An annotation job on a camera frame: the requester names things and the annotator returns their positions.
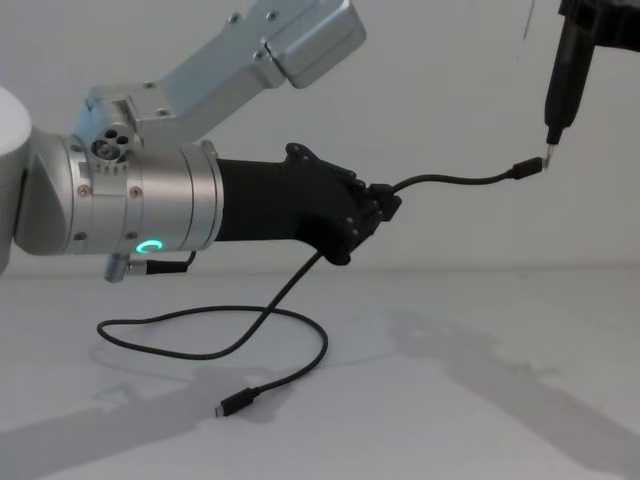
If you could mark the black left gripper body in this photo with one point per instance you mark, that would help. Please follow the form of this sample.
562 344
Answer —
270 200

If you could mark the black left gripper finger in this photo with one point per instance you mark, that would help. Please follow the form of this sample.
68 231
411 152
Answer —
377 195
370 217

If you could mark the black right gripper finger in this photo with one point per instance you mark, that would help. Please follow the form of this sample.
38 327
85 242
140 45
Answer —
567 80

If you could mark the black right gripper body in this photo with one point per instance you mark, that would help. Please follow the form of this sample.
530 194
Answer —
607 22

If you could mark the silver and white left robot arm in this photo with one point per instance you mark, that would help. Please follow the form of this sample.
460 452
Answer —
150 210

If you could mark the white table cloth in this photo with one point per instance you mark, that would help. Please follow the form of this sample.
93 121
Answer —
450 400

